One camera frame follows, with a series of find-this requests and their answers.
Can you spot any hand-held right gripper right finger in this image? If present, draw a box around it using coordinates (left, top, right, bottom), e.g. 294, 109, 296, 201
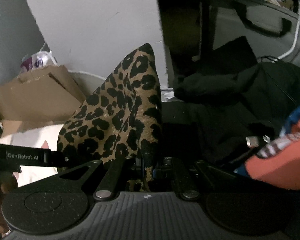
152, 156, 230, 200

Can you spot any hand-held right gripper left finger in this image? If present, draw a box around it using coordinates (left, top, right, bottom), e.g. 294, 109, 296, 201
59, 156, 144, 202

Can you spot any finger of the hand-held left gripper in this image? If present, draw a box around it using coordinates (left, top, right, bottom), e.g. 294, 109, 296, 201
51, 152, 70, 168

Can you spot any leopard print garment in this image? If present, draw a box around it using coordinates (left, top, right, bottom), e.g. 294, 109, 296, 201
57, 42, 163, 193

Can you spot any black clothes pile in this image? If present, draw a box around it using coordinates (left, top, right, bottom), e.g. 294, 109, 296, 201
173, 36, 300, 141

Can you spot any cream printed blanket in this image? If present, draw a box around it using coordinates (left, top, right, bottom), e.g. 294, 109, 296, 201
0, 123, 66, 188

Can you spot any black folded garment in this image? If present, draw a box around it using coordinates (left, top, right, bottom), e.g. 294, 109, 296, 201
162, 102, 276, 166

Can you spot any brown cardboard sheet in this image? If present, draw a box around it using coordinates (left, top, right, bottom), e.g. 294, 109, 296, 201
0, 64, 91, 133

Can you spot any purple white refill pouch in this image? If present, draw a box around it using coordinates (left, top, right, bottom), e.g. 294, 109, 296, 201
20, 50, 58, 75

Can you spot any teal patterned garment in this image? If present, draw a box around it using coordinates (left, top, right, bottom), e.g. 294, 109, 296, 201
233, 102, 300, 191

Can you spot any grey suitcase black handle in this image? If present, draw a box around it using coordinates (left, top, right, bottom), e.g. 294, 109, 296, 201
199, 0, 300, 68

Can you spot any thick white cable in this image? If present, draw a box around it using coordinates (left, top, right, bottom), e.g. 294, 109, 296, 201
277, 12, 300, 58

